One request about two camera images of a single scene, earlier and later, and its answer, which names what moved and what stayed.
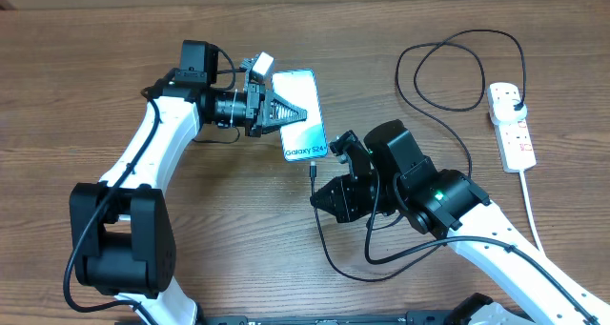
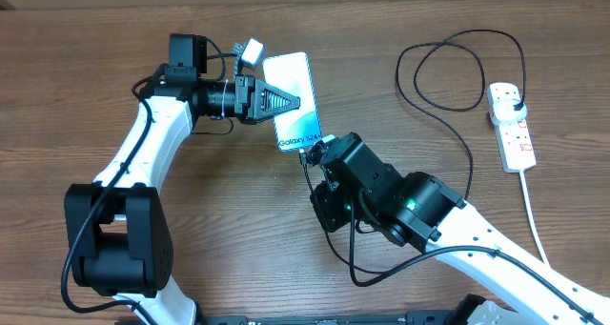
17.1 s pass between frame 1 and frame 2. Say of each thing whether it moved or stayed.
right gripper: moved
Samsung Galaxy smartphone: moved
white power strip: stayed
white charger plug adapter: stayed
